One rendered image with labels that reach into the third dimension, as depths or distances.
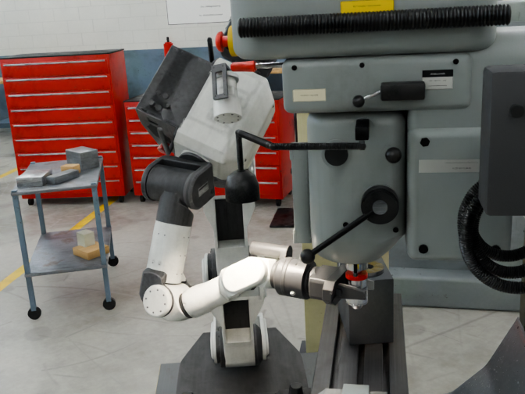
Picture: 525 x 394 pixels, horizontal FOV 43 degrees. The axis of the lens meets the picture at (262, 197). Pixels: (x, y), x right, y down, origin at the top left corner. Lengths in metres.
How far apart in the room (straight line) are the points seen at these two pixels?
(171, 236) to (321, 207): 0.46
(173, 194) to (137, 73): 9.46
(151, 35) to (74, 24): 1.29
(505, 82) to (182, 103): 0.92
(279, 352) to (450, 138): 1.50
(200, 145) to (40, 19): 10.07
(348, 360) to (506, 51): 0.90
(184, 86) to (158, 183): 0.26
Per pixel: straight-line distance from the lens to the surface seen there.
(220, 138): 1.64
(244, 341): 2.28
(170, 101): 1.69
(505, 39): 1.25
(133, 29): 11.01
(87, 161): 4.55
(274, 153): 5.99
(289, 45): 1.21
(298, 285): 1.46
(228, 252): 2.07
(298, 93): 1.22
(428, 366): 3.61
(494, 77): 0.98
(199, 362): 2.54
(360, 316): 1.81
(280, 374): 2.43
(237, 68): 1.45
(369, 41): 1.20
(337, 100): 1.22
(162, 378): 2.80
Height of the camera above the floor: 1.83
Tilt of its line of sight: 16 degrees down
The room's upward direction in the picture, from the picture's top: 3 degrees counter-clockwise
